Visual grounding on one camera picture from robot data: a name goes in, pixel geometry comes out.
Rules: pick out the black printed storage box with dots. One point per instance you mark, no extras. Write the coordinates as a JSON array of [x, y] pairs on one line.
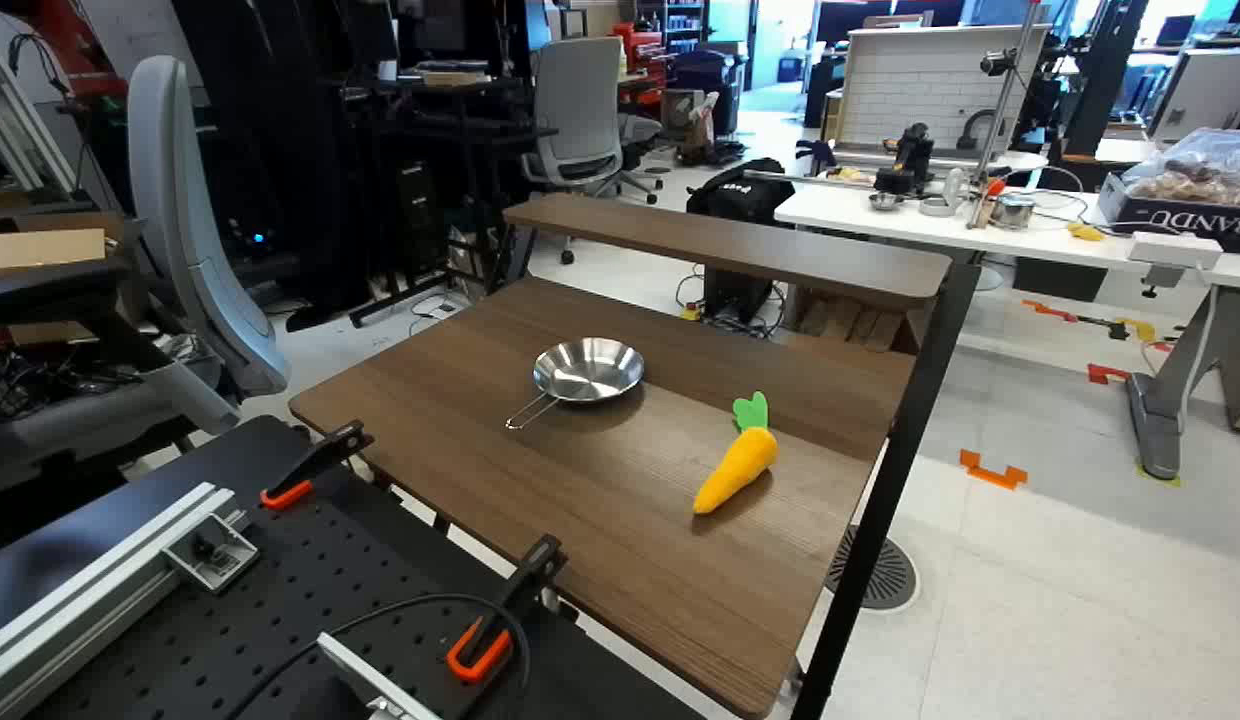
[[1182, 213]]

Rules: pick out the black perforated breadboard plate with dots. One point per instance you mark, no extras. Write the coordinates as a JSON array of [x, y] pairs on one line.
[[314, 586]]

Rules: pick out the orange carrot plush toy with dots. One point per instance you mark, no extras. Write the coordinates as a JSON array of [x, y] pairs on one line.
[[736, 471]]

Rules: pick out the black backpack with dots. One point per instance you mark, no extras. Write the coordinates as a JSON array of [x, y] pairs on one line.
[[740, 192]]

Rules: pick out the orange floor tape marker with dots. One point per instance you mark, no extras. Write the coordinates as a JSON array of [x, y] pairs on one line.
[[1103, 373], [990, 471]]

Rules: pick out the short aluminium extrusion rail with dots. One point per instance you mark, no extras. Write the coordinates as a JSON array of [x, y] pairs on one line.
[[365, 680]]

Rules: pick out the camera on thin stand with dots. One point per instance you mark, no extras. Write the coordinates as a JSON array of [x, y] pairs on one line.
[[1000, 104]]

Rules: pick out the small steel frying pan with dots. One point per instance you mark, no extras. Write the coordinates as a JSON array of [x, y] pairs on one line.
[[589, 369]]

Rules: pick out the grey high-back chair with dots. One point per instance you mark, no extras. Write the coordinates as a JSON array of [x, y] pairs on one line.
[[181, 227]]

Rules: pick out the white mesh office chair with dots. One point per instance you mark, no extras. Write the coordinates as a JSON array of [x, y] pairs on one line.
[[576, 104]]

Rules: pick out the black orange bar clamp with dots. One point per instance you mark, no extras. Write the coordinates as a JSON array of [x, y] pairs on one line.
[[515, 595], [314, 466]]

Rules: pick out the white board panel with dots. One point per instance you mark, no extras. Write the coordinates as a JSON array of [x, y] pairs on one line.
[[925, 81]]

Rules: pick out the black metal table leg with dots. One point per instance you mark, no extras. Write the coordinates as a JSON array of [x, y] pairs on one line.
[[901, 455]]

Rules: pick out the raised wooden shelf board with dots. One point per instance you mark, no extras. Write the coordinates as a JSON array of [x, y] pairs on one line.
[[725, 245]]

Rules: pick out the white workbench desk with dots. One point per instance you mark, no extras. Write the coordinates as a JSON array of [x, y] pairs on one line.
[[914, 222]]

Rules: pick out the grey tilted monitor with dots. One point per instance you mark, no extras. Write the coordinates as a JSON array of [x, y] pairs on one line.
[[1205, 95]]

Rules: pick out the round floor drain grate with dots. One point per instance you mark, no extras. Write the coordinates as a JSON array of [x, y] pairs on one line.
[[890, 577]]

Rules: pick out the small black desktop device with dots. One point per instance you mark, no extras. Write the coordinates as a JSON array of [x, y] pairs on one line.
[[905, 157]]

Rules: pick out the long aluminium extrusion rail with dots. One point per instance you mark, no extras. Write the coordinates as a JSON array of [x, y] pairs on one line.
[[86, 586]]

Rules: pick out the silver corner bracket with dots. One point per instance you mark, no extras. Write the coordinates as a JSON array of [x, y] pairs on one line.
[[216, 555]]

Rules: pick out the flat cardboard box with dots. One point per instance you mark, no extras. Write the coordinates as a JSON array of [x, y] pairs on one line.
[[46, 250]]

